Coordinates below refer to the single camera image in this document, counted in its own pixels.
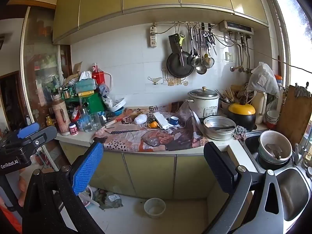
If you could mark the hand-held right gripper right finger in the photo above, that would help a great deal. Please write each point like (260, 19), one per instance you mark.
(220, 169)

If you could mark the white water heater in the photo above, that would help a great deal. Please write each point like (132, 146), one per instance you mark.
(235, 28)

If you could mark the steel cleaver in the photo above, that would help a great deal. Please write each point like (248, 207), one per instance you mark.
(173, 42)

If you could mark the metal hanging rail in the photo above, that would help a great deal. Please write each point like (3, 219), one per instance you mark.
(165, 23)

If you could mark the white pill bottle red label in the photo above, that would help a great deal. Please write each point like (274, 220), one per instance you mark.
(73, 129)

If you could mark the yellow-green peeler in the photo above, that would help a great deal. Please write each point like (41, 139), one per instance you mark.
(181, 39)

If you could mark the black kitchen scissors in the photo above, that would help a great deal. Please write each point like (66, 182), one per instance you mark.
(211, 37)

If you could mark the red tin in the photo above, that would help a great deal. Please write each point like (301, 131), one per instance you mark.
(98, 76)

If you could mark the metal skimmer spoon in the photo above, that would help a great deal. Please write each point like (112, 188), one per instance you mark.
(195, 61)

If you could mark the glass jar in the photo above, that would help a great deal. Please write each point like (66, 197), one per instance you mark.
(86, 124)

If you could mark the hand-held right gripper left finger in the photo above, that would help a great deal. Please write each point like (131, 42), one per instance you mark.
(87, 169)

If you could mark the white rice cooker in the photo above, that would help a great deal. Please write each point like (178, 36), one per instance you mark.
(204, 104)

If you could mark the black pot yellow lid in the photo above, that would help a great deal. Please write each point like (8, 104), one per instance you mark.
(241, 109)

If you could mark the white wall socket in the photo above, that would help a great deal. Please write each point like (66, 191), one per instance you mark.
(229, 57)

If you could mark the cream thermos jug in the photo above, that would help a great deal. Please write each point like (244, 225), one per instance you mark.
(258, 107)

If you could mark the white paper baking cups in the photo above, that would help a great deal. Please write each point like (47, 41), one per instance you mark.
(141, 119)

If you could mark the white plastic bag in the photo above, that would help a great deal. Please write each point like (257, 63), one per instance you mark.
(264, 78)

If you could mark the blue cup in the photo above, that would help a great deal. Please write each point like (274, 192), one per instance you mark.
(173, 121)

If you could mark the metal strainer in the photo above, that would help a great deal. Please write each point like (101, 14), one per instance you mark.
(209, 62)

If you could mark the chopstick holder with utensils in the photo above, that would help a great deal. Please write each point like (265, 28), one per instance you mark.
(225, 104)

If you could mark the clear plastic bottle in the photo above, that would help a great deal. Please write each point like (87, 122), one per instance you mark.
(153, 141)

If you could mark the person's left forearm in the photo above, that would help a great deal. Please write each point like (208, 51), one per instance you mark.
(8, 220)

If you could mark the white plastic dish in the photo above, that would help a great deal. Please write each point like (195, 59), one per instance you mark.
(118, 103)

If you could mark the black frying pan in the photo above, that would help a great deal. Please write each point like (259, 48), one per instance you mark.
(176, 65)

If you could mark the grey dish rag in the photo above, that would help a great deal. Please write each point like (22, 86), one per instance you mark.
(240, 131)

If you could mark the clear drinking glass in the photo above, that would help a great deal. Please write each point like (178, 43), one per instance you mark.
(96, 123)

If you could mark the white power strip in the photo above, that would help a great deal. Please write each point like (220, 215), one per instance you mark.
(153, 40)

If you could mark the metal ladle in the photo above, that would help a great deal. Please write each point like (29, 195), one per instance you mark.
(201, 69)

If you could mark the brown thermos jug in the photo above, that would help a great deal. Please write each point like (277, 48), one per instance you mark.
(60, 117)

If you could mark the stainless steel sink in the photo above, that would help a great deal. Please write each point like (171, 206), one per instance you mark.
(290, 190)

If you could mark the glass door cabinet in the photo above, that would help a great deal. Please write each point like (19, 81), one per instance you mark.
(41, 61)

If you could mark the metal basin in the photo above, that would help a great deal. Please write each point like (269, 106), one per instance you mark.
(217, 134)

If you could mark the metal sink faucet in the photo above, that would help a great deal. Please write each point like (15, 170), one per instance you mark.
(296, 153)

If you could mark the window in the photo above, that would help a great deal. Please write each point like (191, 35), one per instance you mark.
(292, 29)

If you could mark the spread newspaper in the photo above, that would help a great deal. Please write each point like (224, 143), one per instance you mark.
(136, 139)

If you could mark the pink plastic basket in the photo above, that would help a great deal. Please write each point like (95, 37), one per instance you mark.
(87, 198)

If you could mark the blue bowl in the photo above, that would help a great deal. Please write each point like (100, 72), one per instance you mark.
(118, 112)

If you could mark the beige bowl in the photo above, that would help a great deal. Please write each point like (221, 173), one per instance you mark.
(264, 141)

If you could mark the green tissue box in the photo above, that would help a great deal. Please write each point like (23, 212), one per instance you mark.
(85, 85)

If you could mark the wooden cutting board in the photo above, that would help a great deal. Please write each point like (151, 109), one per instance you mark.
(296, 117)

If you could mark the white plastic cup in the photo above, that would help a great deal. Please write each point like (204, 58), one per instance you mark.
(154, 209)

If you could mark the grey-green crumpled bag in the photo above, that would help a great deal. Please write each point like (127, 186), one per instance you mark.
(111, 199)

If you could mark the white carton box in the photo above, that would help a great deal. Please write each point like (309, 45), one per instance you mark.
(160, 119)

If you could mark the person's left hand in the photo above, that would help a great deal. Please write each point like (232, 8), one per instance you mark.
(21, 192)

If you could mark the stack of small bowls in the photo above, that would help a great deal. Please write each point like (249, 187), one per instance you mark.
(271, 117)

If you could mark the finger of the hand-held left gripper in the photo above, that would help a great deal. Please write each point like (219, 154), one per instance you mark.
(41, 139)
(29, 129)

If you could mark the metal wall tap pipes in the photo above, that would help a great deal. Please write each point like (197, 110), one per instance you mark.
(241, 70)

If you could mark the small orange object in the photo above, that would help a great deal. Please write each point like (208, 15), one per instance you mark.
(153, 125)

